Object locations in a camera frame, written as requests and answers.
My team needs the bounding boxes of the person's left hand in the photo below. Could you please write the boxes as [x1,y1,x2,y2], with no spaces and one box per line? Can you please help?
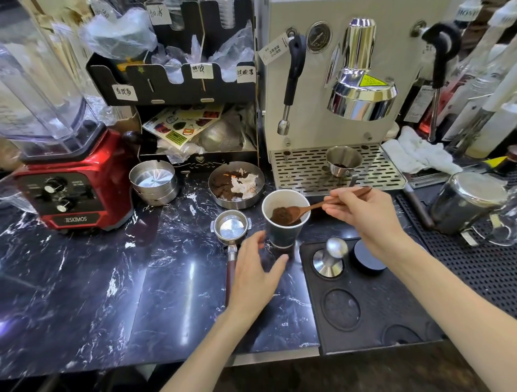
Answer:
[227,230,290,320]

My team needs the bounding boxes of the person's right hand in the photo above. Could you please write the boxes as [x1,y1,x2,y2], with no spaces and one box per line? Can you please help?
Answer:
[322,187,400,260]

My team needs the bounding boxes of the wooden spoon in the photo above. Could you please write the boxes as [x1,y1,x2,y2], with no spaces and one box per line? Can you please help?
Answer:
[271,186,372,225]

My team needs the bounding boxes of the dark paper cup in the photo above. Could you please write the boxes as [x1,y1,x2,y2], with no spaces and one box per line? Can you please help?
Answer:
[261,188,311,254]

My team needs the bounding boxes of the person's left forearm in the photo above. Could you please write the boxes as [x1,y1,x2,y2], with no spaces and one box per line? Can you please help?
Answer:
[161,301,279,392]

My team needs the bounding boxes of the person's right forearm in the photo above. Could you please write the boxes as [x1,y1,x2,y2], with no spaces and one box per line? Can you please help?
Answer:
[375,237,517,392]

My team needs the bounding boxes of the steel coffee tamper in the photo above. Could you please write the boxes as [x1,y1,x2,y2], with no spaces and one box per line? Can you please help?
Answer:
[312,237,349,279]

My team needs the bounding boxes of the small steel measuring cup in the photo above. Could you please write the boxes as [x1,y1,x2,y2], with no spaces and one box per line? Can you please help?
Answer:
[325,146,364,179]

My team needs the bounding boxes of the ground coffee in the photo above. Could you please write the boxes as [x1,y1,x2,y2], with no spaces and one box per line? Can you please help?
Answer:
[270,206,301,226]

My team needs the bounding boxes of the steel drip tray grate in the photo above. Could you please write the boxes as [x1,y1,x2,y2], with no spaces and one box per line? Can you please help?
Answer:
[269,142,407,197]

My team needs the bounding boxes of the black coffee distributor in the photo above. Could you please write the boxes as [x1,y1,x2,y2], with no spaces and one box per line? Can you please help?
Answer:
[349,239,389,278]

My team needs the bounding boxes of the steel bowl of coffee waste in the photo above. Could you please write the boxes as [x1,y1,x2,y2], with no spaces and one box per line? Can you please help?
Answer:
[208,161,266,211]

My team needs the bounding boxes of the black tamping mat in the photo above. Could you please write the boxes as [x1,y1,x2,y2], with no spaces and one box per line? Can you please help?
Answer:
[299,237,446,356]

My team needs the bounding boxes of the white cloth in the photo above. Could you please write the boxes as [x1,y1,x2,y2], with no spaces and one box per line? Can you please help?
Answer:
[381,125,463,175]

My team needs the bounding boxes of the cream espresso machine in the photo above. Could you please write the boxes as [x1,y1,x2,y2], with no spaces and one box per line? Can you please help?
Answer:
[256,0,463,197]

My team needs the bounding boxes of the chrome group head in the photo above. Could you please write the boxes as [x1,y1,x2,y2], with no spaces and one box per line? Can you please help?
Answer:
[326,16,399,122]

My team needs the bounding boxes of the steel milk pitcher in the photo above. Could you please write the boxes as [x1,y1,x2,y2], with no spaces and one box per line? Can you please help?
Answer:
[428,171,509,236]

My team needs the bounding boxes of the red syrup bottle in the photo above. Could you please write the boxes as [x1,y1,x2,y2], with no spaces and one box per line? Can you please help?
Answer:
[403,72,458,139]

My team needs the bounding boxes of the steam wand with black grip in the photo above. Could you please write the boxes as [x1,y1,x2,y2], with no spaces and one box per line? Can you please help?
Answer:
[419,22,463,143]
[277,34,307,136]

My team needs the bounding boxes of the black rubber bar mat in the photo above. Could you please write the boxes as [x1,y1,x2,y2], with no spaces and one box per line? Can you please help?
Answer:
[395,169,517,320]

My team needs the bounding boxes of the stacked steel bowls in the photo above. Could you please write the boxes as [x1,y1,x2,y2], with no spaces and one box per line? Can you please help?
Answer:
[129,160,179,207]

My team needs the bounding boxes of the clear glass cup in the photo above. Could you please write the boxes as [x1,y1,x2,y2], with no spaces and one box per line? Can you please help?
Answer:
[468,193,517,247]

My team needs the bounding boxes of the white hanging tag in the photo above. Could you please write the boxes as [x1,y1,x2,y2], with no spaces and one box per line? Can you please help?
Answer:
[258,34,294,65]

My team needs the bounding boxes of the sticker sheet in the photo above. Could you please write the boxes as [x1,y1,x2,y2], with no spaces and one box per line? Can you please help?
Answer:
[142,104,225,148]

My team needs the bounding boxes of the round pressure gauge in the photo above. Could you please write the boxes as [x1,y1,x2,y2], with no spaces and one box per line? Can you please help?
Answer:
[305,20,332,54]

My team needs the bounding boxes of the clear plastic bags in rack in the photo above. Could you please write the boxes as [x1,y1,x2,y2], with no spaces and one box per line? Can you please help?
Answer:
[151,19,256,85]

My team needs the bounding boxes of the black organizer rack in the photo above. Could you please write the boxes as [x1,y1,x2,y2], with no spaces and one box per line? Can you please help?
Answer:
[86,0,259,107]

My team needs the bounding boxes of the clear bottle with white pump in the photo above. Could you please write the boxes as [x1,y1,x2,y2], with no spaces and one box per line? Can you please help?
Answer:
[439,0,517,143]

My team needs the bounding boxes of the red blender base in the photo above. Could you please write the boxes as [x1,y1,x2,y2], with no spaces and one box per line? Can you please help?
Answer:
[11,120,137,232]

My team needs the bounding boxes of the crumpled clear plastic bag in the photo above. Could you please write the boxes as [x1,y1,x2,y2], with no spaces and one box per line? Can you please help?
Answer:
[78,7,158,62]

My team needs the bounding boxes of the clear blender jar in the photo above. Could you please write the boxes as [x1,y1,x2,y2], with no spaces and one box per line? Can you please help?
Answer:
[0,0,107,161]

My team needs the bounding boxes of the portafilter with wooden handle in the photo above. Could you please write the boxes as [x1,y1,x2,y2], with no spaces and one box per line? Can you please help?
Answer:
[209,209,252,308]

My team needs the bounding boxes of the tool with brown handle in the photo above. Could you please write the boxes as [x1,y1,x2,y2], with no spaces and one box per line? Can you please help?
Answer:
[403,171,454,229]

